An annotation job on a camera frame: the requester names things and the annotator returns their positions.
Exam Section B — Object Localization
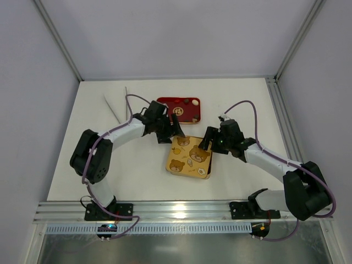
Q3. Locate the red tray lid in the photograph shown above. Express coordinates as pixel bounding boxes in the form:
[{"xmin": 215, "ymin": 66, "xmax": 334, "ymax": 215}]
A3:
[{"xmin": 157, "ymin": 97, "xmax": 201, "ymax": 124}]

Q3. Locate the aluminium front rail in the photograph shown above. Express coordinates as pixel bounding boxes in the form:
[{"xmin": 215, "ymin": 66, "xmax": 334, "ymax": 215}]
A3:
[{"xmin": 32, "ymin": 198, "xmax": 333, "ymax": 224}]

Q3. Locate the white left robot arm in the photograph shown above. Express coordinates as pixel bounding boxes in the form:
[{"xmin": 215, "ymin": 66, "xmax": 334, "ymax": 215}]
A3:
[{"xmin": 69, "ymin": 101, "xmax": 185, "ymax": 215}]

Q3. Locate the gold chocolate box tray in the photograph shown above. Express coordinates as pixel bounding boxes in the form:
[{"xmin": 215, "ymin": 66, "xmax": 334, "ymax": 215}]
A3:
[{"xmin": 166, "ymin": 159, "xmax": 212, "ymax": 179}]

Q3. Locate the slotted cable duct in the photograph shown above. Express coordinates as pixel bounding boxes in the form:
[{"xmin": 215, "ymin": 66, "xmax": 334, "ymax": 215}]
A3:
[{"xmin": 45, "ymin": 222, "xmax": 252, "ymax": 235}]

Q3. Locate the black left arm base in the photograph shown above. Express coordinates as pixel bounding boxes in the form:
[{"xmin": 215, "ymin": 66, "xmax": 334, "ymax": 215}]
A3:
[{"xmin": 80, "ymin": 196, "xmax": 134, "ymax": 221}]

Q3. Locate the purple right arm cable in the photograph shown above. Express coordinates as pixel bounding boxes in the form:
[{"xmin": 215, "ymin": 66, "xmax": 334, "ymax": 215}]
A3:
[{"xmin": 222, "ymin": 100, "xmax": 338, "ymax": 242}]

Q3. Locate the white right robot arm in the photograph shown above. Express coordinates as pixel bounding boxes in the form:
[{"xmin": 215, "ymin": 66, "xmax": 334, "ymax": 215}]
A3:
[{"xmin": 199, "ymin": 119, "xmax": 336, "ymax": 221}]

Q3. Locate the square metal plate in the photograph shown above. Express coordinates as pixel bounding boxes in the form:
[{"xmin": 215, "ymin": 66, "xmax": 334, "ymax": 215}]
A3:
[{"xmin": 166, "ymin": 136, "xmax": 212, "ymax": 170}]

